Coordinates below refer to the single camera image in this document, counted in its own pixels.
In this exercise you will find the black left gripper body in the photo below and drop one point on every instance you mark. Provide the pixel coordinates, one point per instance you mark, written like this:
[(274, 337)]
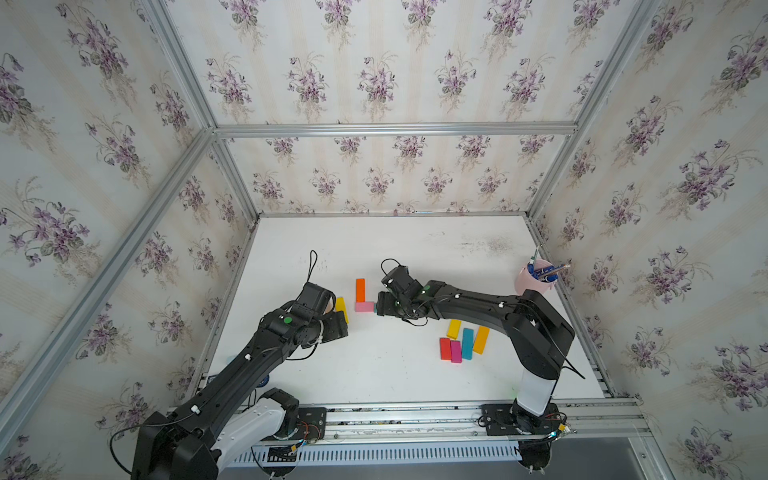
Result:
[(333, 328)]

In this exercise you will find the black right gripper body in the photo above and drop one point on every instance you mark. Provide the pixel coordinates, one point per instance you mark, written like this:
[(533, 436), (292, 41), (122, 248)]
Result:
[(390, 303)]

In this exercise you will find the pink block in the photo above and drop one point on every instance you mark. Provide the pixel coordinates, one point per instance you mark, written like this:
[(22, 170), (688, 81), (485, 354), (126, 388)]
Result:
[(365, 307)]

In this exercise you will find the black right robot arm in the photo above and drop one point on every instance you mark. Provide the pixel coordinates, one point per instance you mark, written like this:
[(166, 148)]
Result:
[(540, 335)]

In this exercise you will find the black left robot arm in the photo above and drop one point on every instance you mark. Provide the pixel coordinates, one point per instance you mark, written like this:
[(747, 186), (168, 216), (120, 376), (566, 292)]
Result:
[(199, 438)]

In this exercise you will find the yellow block left group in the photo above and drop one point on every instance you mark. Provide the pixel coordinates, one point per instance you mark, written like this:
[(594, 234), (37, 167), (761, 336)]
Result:
[(340, 306)]

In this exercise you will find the yellow block group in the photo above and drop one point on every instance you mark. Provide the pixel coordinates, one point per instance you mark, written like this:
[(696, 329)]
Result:
[(454, 329), (340, 306)]

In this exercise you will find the yellow block right group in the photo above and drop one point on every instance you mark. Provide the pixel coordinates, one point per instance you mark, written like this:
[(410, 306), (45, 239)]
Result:
[(454, 329)]

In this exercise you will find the red block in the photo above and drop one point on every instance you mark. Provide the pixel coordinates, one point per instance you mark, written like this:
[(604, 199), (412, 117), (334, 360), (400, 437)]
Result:
[(445, 349)]

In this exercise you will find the magenta block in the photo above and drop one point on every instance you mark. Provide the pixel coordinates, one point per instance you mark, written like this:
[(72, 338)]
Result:
[(456, 356)]

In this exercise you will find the teal block right group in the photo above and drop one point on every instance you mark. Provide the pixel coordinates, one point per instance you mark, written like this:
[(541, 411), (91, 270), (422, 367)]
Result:
[(467, 343)]

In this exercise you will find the amber orange block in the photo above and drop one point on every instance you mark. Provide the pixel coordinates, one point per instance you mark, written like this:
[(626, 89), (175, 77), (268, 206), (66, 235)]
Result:
[(480, 340)]

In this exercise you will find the pink pen cup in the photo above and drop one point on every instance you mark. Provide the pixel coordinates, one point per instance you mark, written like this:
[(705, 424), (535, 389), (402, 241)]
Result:
[(527, 280)]

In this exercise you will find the white vent grille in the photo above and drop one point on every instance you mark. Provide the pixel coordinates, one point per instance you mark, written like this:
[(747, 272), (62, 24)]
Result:
[(380, 454)]

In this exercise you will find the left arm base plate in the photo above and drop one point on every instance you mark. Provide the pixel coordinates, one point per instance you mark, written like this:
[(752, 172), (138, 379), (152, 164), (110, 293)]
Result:
[(306, 423)]

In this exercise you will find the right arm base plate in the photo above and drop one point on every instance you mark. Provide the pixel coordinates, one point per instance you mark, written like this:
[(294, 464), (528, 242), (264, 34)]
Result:
[(511, 419)]

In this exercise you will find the aluminium front rail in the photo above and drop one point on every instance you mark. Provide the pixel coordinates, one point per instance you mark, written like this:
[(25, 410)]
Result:
[(456, 422)]

